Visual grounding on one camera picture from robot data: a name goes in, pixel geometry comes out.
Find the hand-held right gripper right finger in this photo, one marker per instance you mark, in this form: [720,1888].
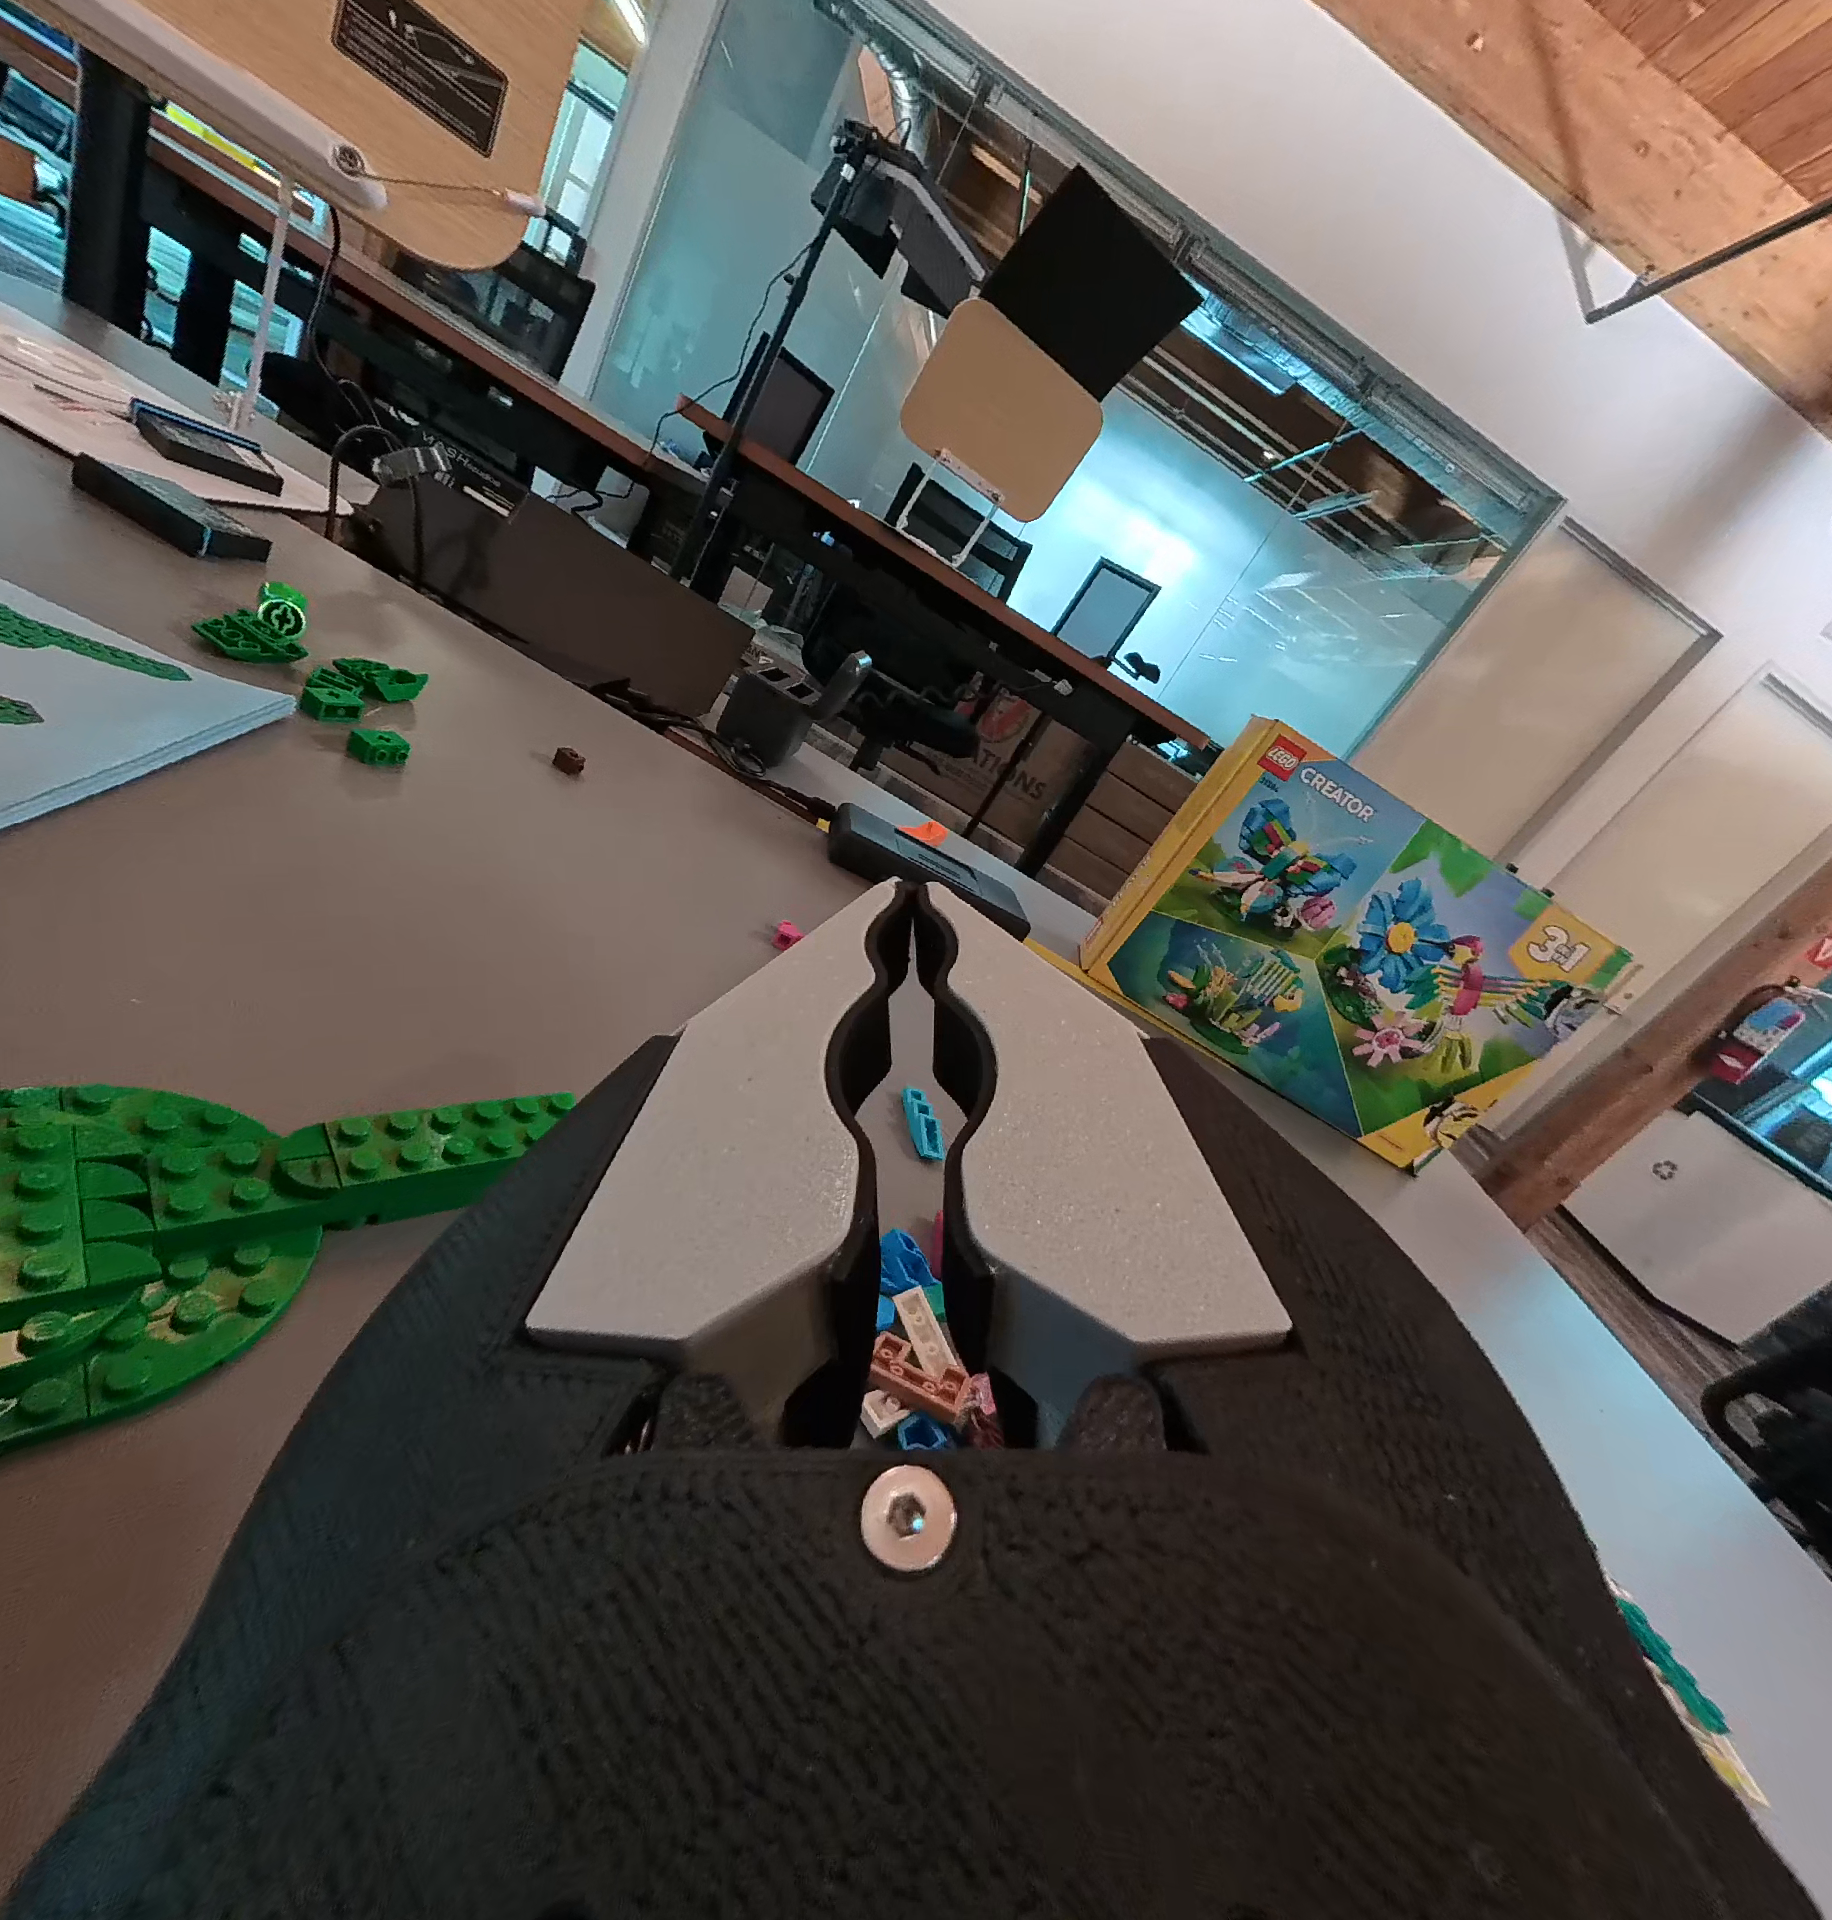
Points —
[1110,1201]

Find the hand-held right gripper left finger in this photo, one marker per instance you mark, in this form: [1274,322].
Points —
[706,1185]

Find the brown wooden desk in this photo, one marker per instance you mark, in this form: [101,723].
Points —
[1005,617]

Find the dark grey desk panel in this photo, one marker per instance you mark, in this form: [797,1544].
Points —
[586,600]

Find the light blue brick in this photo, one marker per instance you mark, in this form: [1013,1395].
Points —
[919,1122]

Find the pile of mixed coloured bricks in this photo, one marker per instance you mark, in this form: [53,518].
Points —
[915,1358]

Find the yellow toy brick box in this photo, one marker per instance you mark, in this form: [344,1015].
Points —
[1351,931]

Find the black device with orange sticker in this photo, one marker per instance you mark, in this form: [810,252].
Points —
[871,841]

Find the stack of cardboard boxes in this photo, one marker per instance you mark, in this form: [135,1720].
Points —
[1110,810]

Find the grey black office chair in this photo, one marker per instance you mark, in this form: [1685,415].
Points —
[915,727]

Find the green brick plate assembly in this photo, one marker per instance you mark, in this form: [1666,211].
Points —
[151,1201]

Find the white recycling bin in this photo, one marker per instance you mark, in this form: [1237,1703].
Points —
[1680,1215]

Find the black computer monitor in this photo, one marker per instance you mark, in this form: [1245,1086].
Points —
[1104,607]
[788,406]
[960,541]
[511,316]

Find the red fire extinguisher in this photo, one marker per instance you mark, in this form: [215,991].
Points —
[1755,1032]

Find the pile of small green bricks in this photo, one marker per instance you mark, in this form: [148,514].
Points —
[264,630]

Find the black mesh chair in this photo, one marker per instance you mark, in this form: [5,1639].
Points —
[1801,1426]

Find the teal brick cluster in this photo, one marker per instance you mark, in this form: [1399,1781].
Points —
[1680,1681]

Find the white instruction booklet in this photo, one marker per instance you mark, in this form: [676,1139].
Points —
[106,736]

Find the beige rounded panel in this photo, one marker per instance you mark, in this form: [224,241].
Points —
[1005,406]

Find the flat black box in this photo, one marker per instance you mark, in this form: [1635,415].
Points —
[203,442]

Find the black square panel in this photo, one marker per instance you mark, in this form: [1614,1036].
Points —
[1096,285]

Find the white paper sheet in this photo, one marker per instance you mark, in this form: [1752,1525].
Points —
[46,397]

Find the wood panel with black label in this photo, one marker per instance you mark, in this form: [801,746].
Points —
[270,75]

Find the black tripod with camera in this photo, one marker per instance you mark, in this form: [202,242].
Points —
[864,195]

